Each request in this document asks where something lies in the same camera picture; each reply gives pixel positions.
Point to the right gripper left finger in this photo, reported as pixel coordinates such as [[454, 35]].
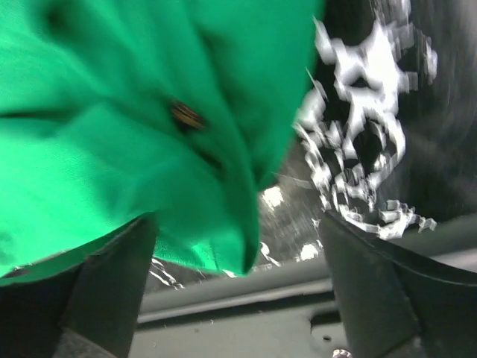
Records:
[[81, 303]]

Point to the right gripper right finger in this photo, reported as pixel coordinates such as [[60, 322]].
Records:
[[394, 299]]

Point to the green t shirt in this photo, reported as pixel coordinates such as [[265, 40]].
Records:
[[114, 109]]

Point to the black marble pattern mat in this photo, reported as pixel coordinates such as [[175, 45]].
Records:
[[390, 113]]

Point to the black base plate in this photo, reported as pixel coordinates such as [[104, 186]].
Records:
[[289, 311]]

